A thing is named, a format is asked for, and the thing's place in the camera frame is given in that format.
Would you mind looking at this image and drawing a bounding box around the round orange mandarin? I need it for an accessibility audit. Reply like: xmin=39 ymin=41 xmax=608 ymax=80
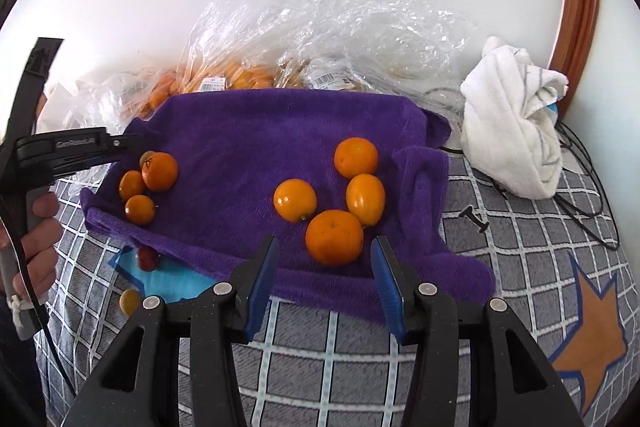
xmin=140 ymin=150 xmax=179 ymax=192

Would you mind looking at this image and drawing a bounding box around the oval orange kumquat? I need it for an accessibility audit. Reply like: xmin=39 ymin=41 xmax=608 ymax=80
xmin=346 ymin=173 xmax=386 ymax=227

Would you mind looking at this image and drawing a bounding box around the person's left hand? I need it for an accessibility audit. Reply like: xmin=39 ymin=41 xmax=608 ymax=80
xmin=22 ymin=192 xmax=63 ymax=297

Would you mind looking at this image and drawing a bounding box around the white plastic bag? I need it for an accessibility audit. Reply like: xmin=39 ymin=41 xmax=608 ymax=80
xmin=36 ymin=80 xmax=98 ymax=133

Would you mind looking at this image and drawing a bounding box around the small yellow fruit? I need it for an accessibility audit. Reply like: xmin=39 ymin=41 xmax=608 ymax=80
xmin=118 ymin=288 xmax=142 ymax=317

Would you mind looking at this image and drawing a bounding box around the small dark red fruit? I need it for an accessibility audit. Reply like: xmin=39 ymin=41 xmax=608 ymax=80
xmin=136 ymin=246 xmax=160 ymax=272

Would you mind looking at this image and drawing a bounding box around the plastic bag of oranges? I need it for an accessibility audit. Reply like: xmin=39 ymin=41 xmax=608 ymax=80
xmin=37 ymin=56 xmax=281 ymax=138

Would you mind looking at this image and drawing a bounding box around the small orange mandarin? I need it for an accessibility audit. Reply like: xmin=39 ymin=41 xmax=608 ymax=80
xmin=333 ymin=136 xmax=378 ymax=179
xmin=305 ymin=209 xmax=363 ymax=267
xmin=118 ymin=170 xmax=145 ymax=202
xmin=125 ymin=194 xmax=156 ymax=227
xmin=272 ymin=178 xmax=318 ymax=223

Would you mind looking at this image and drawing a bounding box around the grey checkered tablecloth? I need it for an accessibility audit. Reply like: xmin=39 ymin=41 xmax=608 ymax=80
xmin=37 ymin=150 xmax=639 ymax=426

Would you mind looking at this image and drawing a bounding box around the purple fleece towel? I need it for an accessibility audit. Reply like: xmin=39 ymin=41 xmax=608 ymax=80
xmin=80 ymin=89 xmax=496 ymax=322

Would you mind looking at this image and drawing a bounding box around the white crumpled towel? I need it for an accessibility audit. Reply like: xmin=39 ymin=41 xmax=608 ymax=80
xmin=461 ymin=37 xmax=568 ymax=199

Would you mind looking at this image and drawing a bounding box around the clear crumpled plastic bag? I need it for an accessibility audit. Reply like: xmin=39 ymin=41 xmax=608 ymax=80
xmin=178 ymin=0 xmax=473 ymax=118

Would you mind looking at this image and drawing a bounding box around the black cable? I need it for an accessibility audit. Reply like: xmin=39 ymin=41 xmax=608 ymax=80
xmin=424 ymin=85 xmax=622 ymax=253

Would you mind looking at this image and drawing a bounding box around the brown wooden door frame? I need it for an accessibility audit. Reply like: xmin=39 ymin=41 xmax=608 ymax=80
xmin=550 ymin=0 xmax=600 ymax=119

